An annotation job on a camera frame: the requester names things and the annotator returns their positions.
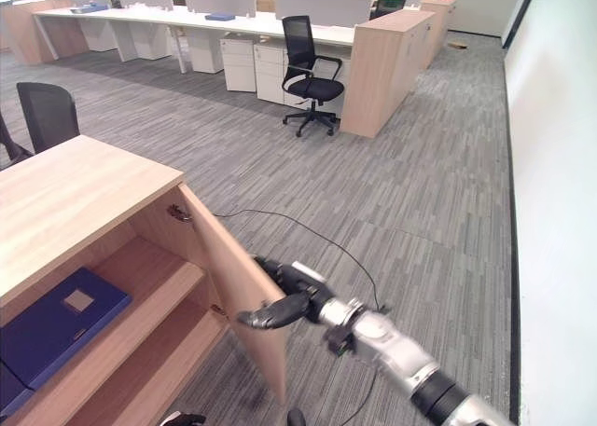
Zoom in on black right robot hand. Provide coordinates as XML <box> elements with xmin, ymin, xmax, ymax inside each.
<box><xmin>237</xmin><ymin>255</ymin><xmax>334</xmax><ymax>330</ymax></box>

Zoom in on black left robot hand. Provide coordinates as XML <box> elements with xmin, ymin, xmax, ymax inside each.
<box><xmin>160</xmin><ymin>410</ymin><xmax>208</xmax><ymax>426</ymax></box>

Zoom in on light wood cabinet door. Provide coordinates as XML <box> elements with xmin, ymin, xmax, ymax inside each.
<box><xmin>178</xmin><ymin>183</ymin><xmax>293</xmax><ymax>406</ymax></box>

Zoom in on large blue folder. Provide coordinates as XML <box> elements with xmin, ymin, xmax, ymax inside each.
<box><xmin>0</xmin><ymin>266</ymin><xmax>133</xmax><ymax>391</ymax></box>

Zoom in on dark blue folder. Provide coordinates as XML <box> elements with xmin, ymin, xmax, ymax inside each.
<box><xmin>0</xmin><ymin>360</ymin><xmax>35</xmax><ymax>419</ymax></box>

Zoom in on black office chair with armrests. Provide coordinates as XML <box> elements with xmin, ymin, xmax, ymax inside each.
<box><xmin>280</xmin><ymin>15</ymin><xmax>347</xmax><ymax>139</ymax></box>

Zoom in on light wood office cabinet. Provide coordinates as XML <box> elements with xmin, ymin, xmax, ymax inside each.
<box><xmin>0</xmin><ymin>134</ymin><xmax>293</xmax><ymax>426</ymax></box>

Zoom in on tall wood side cabinet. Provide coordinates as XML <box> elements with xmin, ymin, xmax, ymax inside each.
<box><xmin>339</xmin><ymin>9</ymin><xmax>437</xmax><ymax>140</ymax></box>

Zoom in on black mesh office chair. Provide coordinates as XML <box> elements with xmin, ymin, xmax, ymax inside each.
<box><xmin>16</xmin><ymin>81</ymin><xmax>82</xmax><ymax>155</ymax></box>

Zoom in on wood cabinet with red item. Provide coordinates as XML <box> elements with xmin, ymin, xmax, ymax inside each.
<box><xmin>419</xmin><ymin>0</ymin><xmax>458</xmax><ymax>69</ymax></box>

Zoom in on long white desk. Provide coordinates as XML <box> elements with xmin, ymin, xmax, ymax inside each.
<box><xmin>32</xmin><ymin>6</ymin><xmax>370</xmax><ymax>76</ymax></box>

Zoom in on black chair behind divider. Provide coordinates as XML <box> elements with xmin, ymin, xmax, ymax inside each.
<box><xmin>369</xmin><ymin>0</ymin><xmax>408</xmax><ymax>22</ymax></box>

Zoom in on wood desk end panel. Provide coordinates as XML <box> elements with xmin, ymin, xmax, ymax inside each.
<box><xmin>0</xmin><ymin>0</ymin><xmax>90</xmax><ymax>65</ymax></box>

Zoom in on thin black cable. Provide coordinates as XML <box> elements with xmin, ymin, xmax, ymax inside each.
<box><xmin>212</xmin><ymin>208</ymin><xmax>394</xmax><ymax>416</ymax></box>

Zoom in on white drawer pedestal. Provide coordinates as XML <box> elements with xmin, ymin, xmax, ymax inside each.
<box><xmin>219</xmin><ymin>37</ymin><xmax>257</xmax><ymax>93</ymax></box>
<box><xmin>187</xmin><ymin>26</ymin><xmax>226</xmax><ymax>75</ymax></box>
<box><xmin>253</xmin><ymin>42</ymin><xmax>310</xmax><ymax>107</ymax></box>
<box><xmin>110</xmin><ymin>21</ymin><xmax>165</xmax><ymax>63</ymax></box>

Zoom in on black chair frame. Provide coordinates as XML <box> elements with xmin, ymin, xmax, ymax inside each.
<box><xmin>0</xmin><ymin>110</ymin><xmax>35</xmax><ymax>171</ymax></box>

